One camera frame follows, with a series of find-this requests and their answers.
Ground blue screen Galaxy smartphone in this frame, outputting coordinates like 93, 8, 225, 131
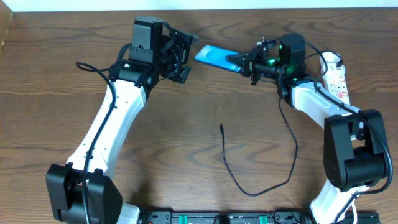
195, 45, 241, 73

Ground black USB charging cable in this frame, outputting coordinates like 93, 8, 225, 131
219, 49, 344, 197

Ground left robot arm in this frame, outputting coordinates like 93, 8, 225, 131
45, 16, 197, 223

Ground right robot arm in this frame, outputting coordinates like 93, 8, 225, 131
226, 34, 393, 223

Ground white USB charger plug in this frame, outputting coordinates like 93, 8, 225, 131
322, 51, 343, 67

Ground white power strip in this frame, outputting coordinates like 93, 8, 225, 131
322, 62, 350, 105

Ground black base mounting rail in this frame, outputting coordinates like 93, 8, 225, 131
138, 210, 381, 224

